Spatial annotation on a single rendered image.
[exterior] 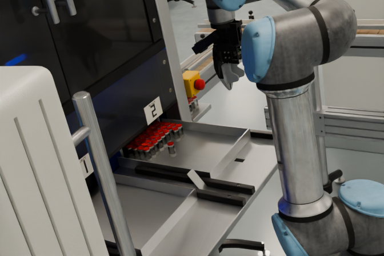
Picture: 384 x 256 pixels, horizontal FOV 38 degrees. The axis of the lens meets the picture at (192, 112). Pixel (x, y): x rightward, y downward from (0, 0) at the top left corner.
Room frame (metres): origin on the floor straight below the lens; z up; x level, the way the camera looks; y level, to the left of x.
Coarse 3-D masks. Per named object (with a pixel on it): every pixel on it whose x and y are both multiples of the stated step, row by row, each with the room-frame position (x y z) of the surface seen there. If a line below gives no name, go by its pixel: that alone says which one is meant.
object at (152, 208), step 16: (128, 176) 1.42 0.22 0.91; (96, 192) 1.43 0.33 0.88; (128, 192) 1.39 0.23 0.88; (144, 192) 1.37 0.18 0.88; (160, 192) 1.36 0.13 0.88; (176, 192) 1.32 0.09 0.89; (192, 192) 1.27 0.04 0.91; (96, 208) 1.34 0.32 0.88; (128, 208) 1.31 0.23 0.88; (144, 208) 1.29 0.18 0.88; (160, 208) 1.28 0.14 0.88; (176, 208) 1.22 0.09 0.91; (128, 224) 1.23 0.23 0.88; (144, 224) 1.22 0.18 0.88; (160, 224) 1.21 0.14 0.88; (112, 240) 1.18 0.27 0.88; (144, 240) 1.15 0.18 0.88; (160, 240) 1.14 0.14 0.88
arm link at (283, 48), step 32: (256, 32) 0.99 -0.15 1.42; (288, 32) 0.98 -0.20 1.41; (320, 32) 0.98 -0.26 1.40; (256, 64) 0.96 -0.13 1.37; (288, 64) 0.96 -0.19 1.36; (320, 64) 1.00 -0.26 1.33; (288, 96) 0.97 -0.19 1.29; (288, 128) 0.96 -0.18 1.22; (288, 160) 0.96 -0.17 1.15; (288, 192) 0.96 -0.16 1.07; (320, 192) 0.96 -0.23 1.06; (288, 224) 0.94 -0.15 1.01; (320, 224) 0.92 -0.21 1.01
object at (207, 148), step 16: (192, 128) 1.69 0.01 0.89; (208, 128) 1.65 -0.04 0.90; (224, 128) 1.61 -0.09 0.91; (240, 128) 1.58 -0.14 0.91; (176, 144) 1.62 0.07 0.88; (192, 144) 1.60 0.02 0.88; (208, 144) 1.57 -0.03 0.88; (224, 144) 1.55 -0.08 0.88; (240, 144) 1.50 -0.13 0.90; (128, 160) 1.53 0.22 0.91; (160, 160) 1.54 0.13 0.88; (176, 160) 1.52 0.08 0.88; (192, 160) 1.50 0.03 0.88; (208, 160) 1.48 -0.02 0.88; (224, 160) 1.42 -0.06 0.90; (208, 176) 1.36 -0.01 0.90
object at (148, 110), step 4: (156, 100) 1.63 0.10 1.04; (152, 104) 1.61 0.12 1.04; (156, 104) 1.63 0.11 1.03; (160, 104) 1.64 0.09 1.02; (144, 108) 1.58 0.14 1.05; (148, 108) 1.59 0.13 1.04; (152, 108) 1.61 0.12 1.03; (156, 108) 1.62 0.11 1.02; (160, 108) 1.64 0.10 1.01; (148, 112) 1.59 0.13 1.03; (156, 112) 1.62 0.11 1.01; (160, 112) 1.63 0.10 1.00; (148, 116) 1.58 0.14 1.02; (152, 116) 1.60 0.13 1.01; (156, 116) 1.62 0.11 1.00; (148, 120) 1.58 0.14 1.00; (152, 120) 1.60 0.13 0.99; (148, 124) 1.58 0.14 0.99
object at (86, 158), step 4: (84, 156) 1.35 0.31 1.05; (88, 156) 1.36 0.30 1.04; (80, 160) 1.33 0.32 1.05; (88, 160) 1.35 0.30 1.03; (80, 164) 1.33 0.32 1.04; (88, 164) 1.35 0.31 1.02; (84, 168) 1.34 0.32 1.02; (88, 168) 1.35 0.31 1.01; (92, 168) 1.36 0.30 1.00; (84, 172) 1.33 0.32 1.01; (92, 172) 1.36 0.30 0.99; (84, 176) 1.33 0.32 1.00
